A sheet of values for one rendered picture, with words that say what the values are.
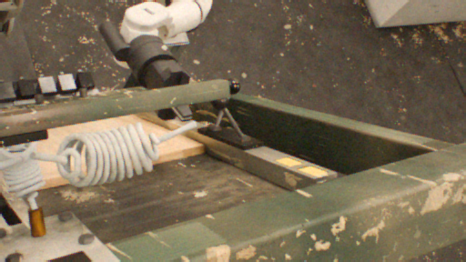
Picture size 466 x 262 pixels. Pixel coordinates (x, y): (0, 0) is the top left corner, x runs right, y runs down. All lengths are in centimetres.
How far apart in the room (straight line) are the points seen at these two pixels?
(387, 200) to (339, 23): 301
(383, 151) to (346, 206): 50
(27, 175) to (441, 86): 348
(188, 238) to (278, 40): 281
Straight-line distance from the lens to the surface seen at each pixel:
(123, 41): 124
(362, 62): 367
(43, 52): 292
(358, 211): 73
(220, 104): 116
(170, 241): 66
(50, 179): 121
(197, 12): 142
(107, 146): 69
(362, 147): 127
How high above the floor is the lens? 249
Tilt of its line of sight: 56 degrees down
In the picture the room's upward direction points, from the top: 45 degrees clockwise
